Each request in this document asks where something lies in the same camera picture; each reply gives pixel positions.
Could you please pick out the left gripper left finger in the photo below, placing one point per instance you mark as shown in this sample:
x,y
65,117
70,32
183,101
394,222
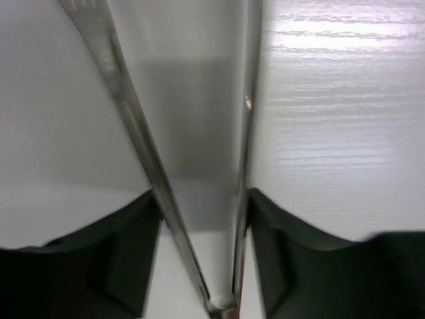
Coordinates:
x,y
99,271

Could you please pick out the metal tongs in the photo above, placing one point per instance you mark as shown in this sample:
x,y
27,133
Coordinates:
x,y
94,21

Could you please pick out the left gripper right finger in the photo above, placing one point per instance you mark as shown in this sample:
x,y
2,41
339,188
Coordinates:
x,y
305,272

